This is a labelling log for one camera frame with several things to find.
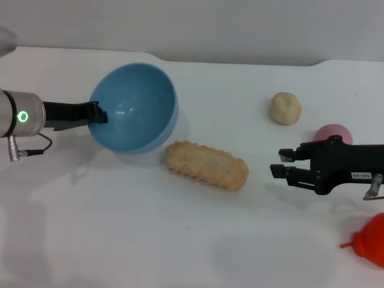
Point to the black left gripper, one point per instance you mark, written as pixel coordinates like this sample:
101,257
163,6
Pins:
66,114

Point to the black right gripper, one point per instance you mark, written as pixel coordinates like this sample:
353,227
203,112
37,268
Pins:
339,162

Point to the blue bowl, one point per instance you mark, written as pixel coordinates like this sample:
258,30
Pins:
141,105

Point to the long rectangular toast bread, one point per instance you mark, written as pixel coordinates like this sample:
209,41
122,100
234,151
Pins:
207,165

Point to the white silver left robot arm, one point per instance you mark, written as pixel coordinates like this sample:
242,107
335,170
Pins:
27,120

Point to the pink peach bun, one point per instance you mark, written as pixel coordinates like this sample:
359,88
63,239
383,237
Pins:
330,129

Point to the beige round bun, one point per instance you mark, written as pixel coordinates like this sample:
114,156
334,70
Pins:
285,109

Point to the red orange plastic toy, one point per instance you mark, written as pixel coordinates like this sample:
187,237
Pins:
372,240

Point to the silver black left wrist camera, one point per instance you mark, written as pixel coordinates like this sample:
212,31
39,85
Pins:
6,39

